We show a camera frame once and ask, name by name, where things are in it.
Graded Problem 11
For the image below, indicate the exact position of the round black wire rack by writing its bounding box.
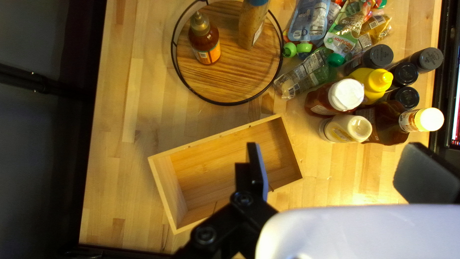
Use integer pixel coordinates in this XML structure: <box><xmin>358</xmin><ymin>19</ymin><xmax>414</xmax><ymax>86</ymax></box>
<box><xmin>171</xmin><ymin>0</ymin><xmax>284</xmax><ymax>106</ymax></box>

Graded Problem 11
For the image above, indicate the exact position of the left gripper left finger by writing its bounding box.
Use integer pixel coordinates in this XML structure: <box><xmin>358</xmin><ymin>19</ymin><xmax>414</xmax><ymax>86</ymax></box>
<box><xmin>172</xmin><ymin>142</ymin><xmax>278</xmax><ymax>259</ymax></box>

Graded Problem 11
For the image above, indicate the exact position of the black-lidded spice jar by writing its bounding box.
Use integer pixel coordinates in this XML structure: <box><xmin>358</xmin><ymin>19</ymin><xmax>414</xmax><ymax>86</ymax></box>
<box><xmin>345</xmin><ymin>44</ymin><xmax>394</xmax><ymax>75</ymax></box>
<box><xmin>381</xmin><ymin>86</ymin><xmax>420</xmax><ymax>110</ymax></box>
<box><xmin>386</xmin><ymin>47</ymin><xmax>445</xmax><ymax>72</ymax></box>
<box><xmin>390</xmin><ymin>62</ymin><xmax>420</xmax><ymax>88</ymax></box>

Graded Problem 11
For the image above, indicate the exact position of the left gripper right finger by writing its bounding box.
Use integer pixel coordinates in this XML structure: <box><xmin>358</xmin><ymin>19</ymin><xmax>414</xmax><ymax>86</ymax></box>
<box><xmin>393</xmin><ymin>142</ymin><xmax>460</xmax><ymax>204</ymax></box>

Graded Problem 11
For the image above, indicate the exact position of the red baby food pouch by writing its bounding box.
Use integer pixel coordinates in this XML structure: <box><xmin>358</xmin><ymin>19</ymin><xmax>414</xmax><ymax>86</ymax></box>
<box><xmin>359</xmin><ymin>0</ymin><xmax>388</xmax><ymax>13</ymax></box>

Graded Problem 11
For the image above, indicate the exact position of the green veggie baby food pouch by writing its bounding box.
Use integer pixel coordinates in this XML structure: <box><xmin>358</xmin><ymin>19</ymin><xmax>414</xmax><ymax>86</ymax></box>
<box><xmin>323</xmin><ymin>0</ymin><xmax>376</xmax><ymax>68</ymax></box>

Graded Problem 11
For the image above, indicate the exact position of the yellow-brown baby food pouch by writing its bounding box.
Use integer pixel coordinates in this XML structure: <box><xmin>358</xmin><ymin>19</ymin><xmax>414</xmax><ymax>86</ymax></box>
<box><xmin>357</xmin><ymin>14</ymin><xmax>393</xmax><ymax>51</ymax></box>

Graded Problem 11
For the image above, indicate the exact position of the blue baby food pouch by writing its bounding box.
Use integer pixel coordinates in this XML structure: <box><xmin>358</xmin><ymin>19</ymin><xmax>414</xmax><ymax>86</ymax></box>
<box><xmin>287</xmin><ymin>0</ymin><xmax>331</xmax><ymax>60</ymax></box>

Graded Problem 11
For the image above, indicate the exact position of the white pouch light green cap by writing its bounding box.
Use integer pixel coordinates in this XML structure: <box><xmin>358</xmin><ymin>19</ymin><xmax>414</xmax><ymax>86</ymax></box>
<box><xmin>281</xmin><ymin>30</ymin><xmax>298</xmax><ymax>59</ymax></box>

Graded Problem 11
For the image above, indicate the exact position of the red ketchup bottle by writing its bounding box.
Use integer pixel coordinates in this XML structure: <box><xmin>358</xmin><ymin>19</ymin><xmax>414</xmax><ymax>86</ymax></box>
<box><xmin>304</xmin><ymin>78</ymin><xmax>366</xmax><ymax>118</ymax></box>

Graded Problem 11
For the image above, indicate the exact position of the clear green baby food pouch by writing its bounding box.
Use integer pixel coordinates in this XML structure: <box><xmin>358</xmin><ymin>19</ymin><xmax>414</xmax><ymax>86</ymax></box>
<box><xmin>272</xmin><ymin>47</ymin><xmax>338</xmax><ymax>100</ymax></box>

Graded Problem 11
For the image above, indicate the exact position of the yellow mustard bottle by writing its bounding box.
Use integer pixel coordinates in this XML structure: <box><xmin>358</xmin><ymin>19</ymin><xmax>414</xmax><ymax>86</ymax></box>
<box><xmin>348</xmin><ymin>67</ymin><xmax>394</xmax><ymax>105</ymax></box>

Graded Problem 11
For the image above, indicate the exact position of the tall dressing bottle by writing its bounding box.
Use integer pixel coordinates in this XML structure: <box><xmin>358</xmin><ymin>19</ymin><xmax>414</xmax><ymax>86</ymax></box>
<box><xmin>238</xmin><ymin>0</ymin><xmax>271</xmax><ymax>50</ymax></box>

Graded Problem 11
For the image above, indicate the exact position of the laptop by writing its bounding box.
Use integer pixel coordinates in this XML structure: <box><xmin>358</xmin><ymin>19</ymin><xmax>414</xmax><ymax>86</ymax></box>
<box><xmin>447</xmin><ymin>36</ymin><xmax>460</xmax><ymax>148</ymax></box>

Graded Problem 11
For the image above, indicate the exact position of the dark brown sauce bottle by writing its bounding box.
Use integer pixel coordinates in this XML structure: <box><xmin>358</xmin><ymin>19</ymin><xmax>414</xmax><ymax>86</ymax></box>
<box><xmin>355</xmin><ymin>100</ymin><xmax>445</xmax><ymax>146</ymax></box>

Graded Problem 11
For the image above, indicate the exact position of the cream mayonnaise bottle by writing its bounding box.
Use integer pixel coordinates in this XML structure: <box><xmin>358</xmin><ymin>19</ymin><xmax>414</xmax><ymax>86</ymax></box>
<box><xmin>318</xmin><ymin>114</ymin><xmax>374</xmax><ymax>144</ymax></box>

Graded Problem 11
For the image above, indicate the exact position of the wooden box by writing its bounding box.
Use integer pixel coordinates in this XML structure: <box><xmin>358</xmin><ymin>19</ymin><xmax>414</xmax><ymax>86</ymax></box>
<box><xmin>147</xmin><ymin>113</ymin><xmax>303</xmax><ymax>235</ymax></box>

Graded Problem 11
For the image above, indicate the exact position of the brown hot sauce bottle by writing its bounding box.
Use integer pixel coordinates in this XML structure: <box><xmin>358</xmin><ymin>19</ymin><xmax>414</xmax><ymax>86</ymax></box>
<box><xmin>188</xmin><ymin>11</ymin><xmax>222</xmax><ymax>65</ymax></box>

